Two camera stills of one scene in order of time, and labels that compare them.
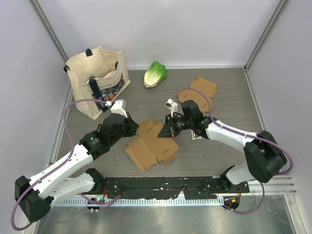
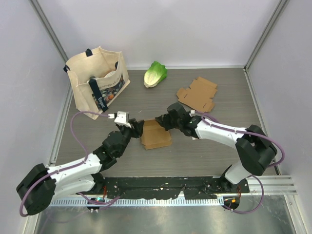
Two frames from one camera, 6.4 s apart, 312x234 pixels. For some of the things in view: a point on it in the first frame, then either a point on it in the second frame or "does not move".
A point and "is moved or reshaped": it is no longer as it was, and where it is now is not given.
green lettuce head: x=156 y=74 does not move
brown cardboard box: x=146 y=149 is moved or reshaped
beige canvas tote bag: x=101 y=75 does not move
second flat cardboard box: x=207 y=87 does not move
